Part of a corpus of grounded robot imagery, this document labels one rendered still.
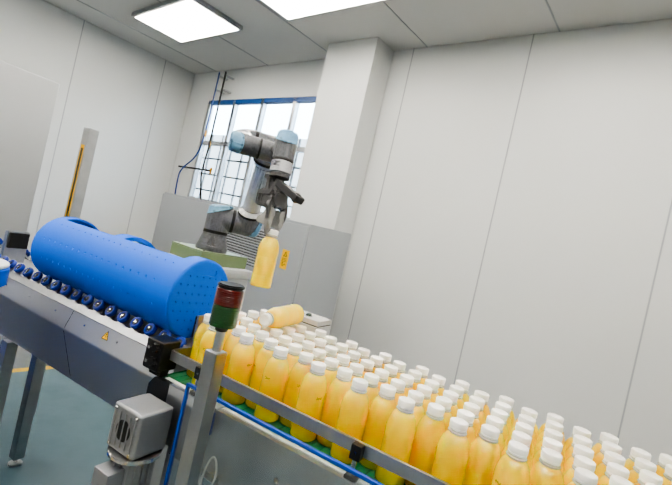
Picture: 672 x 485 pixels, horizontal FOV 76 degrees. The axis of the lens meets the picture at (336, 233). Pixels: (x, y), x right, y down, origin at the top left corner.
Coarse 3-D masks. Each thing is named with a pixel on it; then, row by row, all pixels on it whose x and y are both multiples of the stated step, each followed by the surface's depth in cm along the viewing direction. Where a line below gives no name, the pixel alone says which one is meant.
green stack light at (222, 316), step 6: (216, 306) 98; (222, 306) 98; (216, 312) 98; (222, 312) 98; (228, 312) 98; (234, 312) 99; (210, 318) 99; (216, 318) 98; (222, 318) 98; (228, 318) 98; (234, 318) 99; (210, 324) 99; (216, 324) 98; (222, 324) 98; (228, 324) 98; (234, 324) 100
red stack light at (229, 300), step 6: (216, 288) 100; (222, 288) 98; (216, 294) 99; (222, 294) 98; (228, 294) 98; (234, 294) 98; (240, 294) 99; (216, 300) 98; (222, 300) 98; (228, 300) 98; (234, 300) 98; (240, 300) 100; (228, 306) 98; (234, 306) 99; (240, 306) 101
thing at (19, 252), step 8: (8, 232) 211; (16, 232) 214; (24, 232) 217; (8, 240) 211; (16, 240) 213; (24, 240) 216; (8, 248) 212; (16, 248) 215; (24, 248) 217; (8, 256) 213; (16, 256) 216; (24, 256) 219
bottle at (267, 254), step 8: (264, 240) 141; (272, 240) 141; (264, 248) 140; (272, 248) 140; (256, 256) 142; (264, 256) 139; (272, 256) 140; (256, 264) 140; (264, 264) 139; (272, 264) 140; (256, 272) 139; (264, 272) 139; (272, 272) 141; (256, 280) 139; (264, 280) 139
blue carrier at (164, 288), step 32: (64, 224) 183; (32, 256) 183; (64, 256) 171; (96, 256) 163; (128, 256) 157; (160, 256) 154; (192, 256) 154; (96, 288) 161; (128, 288) 151; (160, 288) 144; (192, 288) 149; (160, 320) 145; (192, 320) 152
